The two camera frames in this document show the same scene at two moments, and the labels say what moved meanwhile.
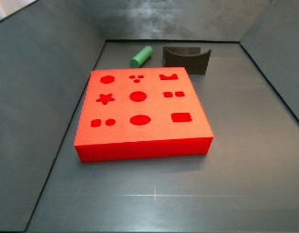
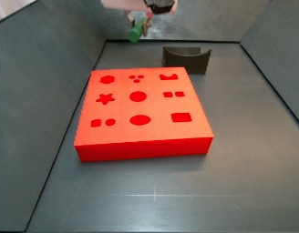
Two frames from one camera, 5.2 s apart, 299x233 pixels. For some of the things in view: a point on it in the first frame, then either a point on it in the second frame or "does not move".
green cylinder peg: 142,56 → 136,31
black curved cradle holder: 189,57 does not move
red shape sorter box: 140,113 does not move
